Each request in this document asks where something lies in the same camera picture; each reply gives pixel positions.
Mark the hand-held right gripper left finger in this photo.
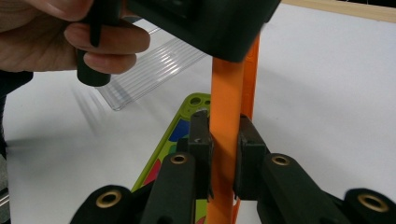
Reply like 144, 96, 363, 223
177, 109, 215, 200

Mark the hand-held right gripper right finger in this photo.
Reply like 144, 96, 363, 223
233, 113, 271, 201

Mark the green cartoon phone case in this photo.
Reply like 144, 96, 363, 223
130, 92, 213, 224

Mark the orange phone case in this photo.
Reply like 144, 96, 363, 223
205, 33, 262, 224

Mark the clear plastic tray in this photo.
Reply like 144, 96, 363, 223
96, 26, 208, 112

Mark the light wooden board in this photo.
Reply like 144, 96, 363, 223
281, 0, 396, 24

